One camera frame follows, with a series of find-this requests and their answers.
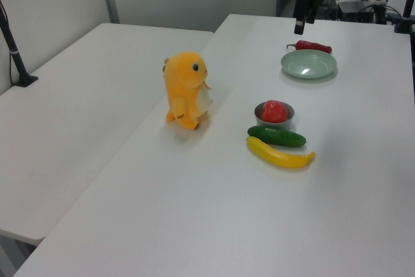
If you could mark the red apple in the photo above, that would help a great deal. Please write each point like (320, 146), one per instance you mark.
(275, 113)

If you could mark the red chili pepper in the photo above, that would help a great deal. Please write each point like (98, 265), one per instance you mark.
(311, 45)

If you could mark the black electronics box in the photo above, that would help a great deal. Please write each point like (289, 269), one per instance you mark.
(355, 9)

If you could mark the pale green round plate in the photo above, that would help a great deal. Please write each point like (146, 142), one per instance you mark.
(308, 66)

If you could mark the small grey bowl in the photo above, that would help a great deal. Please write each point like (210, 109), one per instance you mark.
(274, 125)

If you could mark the green cucumber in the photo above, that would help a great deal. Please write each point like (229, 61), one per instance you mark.
(275, 137)

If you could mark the orange plush dinosaur toy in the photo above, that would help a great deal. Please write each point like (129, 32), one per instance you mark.
(184, 82)

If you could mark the yellow banana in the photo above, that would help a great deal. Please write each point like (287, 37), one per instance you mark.
(279, 158)

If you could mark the black pole with base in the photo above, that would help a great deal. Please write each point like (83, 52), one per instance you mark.
(14, 54)

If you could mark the black camera stand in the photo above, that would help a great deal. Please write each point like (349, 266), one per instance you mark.
(407, 7)

